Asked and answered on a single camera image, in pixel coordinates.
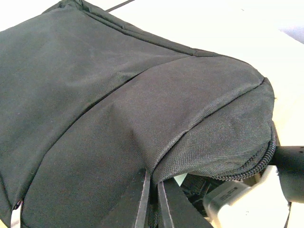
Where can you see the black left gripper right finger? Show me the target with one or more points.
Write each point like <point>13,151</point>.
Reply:
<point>175,210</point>

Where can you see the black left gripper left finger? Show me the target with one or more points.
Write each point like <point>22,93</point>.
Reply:
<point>131,210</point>

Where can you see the black student backpack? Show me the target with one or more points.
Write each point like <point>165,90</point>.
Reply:
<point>87,100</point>

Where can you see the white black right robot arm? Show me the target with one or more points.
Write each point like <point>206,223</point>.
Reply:
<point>290,163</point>

